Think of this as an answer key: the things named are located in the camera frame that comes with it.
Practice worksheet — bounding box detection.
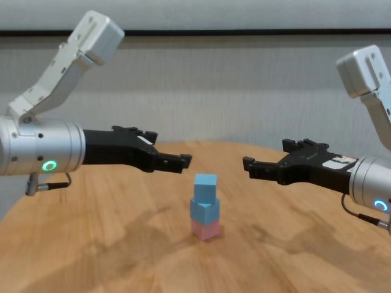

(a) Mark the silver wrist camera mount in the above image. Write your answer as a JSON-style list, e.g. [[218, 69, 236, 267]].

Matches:
[[335, 45, 391, 160], [5, 10, 125, 125]]

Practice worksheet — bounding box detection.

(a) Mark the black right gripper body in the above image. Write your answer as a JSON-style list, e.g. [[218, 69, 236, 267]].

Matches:
[[276, 145, 359, 195]]

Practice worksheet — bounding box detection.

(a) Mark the blue cube block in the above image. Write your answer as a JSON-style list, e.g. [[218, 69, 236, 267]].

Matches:
[[189, 197, 221, 226], [194, 173, 219, 206]]

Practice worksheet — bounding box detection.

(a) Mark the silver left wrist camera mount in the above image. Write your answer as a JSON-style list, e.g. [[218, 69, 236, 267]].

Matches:
[[5, 10, 125, 125]]

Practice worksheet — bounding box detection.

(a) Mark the black wall rail strip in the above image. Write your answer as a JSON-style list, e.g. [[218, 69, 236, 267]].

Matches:
[[0, 28, 391, 38]]

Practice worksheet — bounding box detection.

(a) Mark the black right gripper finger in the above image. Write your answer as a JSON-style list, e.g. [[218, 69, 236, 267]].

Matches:
[[282, 138, 329, 154], [242, 156, 281, 183]]

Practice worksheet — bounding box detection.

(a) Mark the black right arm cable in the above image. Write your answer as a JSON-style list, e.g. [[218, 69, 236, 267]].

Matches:
[[341, 193, 391, 235]]

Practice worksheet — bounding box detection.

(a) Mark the pink cube block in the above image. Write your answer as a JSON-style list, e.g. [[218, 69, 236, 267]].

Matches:
[[191, 219, 221, 242]]

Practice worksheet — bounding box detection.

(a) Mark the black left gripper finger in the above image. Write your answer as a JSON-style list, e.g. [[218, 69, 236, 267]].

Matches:
[[152, 153, 193, 175], [111, 125, 159, 145]]

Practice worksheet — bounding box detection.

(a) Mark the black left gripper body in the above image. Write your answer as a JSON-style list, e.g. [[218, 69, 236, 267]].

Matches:
[[82, 128, 161, 173]]

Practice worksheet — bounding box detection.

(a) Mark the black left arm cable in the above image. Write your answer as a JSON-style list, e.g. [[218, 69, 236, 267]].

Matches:
[[24, 172, 73, 197]]

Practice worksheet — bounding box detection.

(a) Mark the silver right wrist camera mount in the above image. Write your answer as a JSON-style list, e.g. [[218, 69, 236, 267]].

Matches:
[[335, 45, 391, 160]]

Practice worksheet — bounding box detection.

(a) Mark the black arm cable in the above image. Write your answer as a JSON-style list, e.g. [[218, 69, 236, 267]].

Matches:
[[341, 193, 391, 235], [24, 172, 73, 197]]

